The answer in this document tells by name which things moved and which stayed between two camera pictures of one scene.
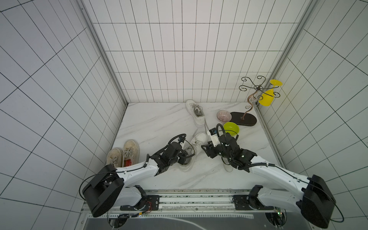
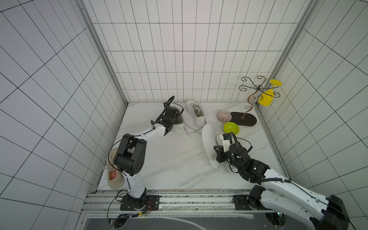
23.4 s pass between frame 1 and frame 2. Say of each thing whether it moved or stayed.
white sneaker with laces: stayed
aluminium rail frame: stayed
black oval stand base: stayed
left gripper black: moved
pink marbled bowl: stayed
